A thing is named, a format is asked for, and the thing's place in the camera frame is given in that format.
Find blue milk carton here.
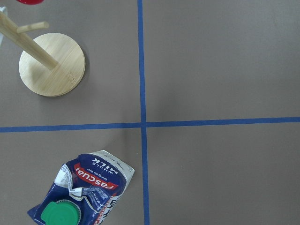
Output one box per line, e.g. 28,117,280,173
28,150,135,225

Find red cup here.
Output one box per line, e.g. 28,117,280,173
17,0,44,5

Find wooden mug tree stand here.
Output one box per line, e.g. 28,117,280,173
0,7,86,97

